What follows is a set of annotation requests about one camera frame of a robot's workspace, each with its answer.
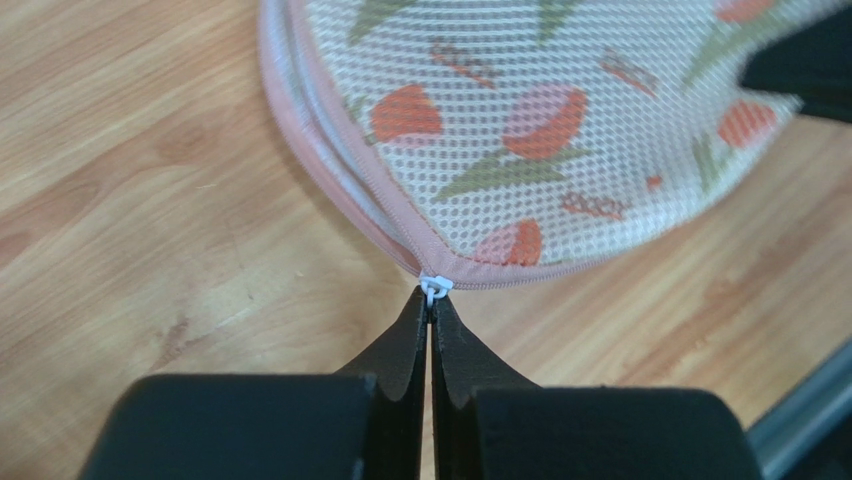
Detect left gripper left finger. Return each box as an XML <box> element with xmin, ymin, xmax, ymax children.
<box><xmin>80</xmin><ymin>289</ymin><xmax>427</xmax><ymax>479</ymax></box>

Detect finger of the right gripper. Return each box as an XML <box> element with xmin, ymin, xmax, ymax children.
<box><xmin>740</xmin><ymin>6</ymin><xmax>851</xmax><ymax>124</ymax></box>

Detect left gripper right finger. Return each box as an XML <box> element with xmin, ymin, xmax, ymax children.
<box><xmin>431</xmin><ymin>298</ymin><xmax>761</xmax><ymax>479</ymax></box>

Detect aluminium frame rails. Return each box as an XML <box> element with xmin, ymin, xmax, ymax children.
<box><xmin>747</xmin><ymin>342</ymin><xmax>851</xmax><ymax>479</ymax></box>

